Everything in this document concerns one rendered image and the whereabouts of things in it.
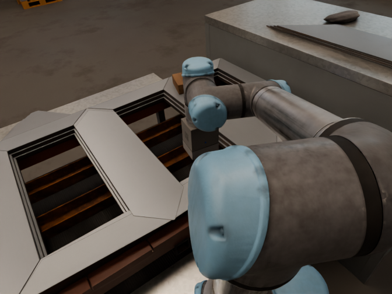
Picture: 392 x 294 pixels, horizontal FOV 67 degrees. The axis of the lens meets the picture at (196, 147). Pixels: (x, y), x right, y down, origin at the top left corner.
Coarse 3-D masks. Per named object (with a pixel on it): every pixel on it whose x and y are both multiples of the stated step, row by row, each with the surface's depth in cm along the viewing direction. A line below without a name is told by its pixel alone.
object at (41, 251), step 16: (224, 80) 154; (240, 80) 145; (160, 96) 143; (128, 112) 136; (32, 144) 119; (48, 144) 122; (80, 144) 120; (224, 144) 114; (16, 160) 116; (96, 160) 109; (16, 176) 106; (112, 192) 99; (32, 208) 97; (32, 224) 90; (112, 256) 81; (32, 272) 76; (80, 272) 77; (64, 288) 77
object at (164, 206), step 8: (176, 192) 93; (160, 200) 91; (168, 200) 91; (176, 200) 90; (152, 208) 89; (160, 208) 88; (168, 208) 88; (176, 208) 88; (144, 216) 87; (152, 216) 86; (160, 216) 86
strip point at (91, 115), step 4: (88, 112) 132; (92, 112) 132; (96, 112) 132; (100, 112) 131; (104, 112) 131; (108, 112) 131; (112, 112) 131; (84, 116) 130; (88, 116) 130; (92, 116) 129; (96, 116) 129; (100, 116) 129; (80, 120) 128; (84, 120) 127; (88, 120) 127; (92, 120) 127; (80, 124) 125
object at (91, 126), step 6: (108, 114) 129; (114, 114) 129; (96, 120) 127; (102, 120) 126; (108, 120) 126; (114, 120) 126; (120, 120) 125; (78, 126) 124; (84, 126) 124; (90, 126) 124; (96, 126) 123; (102, 126) 123; (84, 132) 121; (90, 132) 120
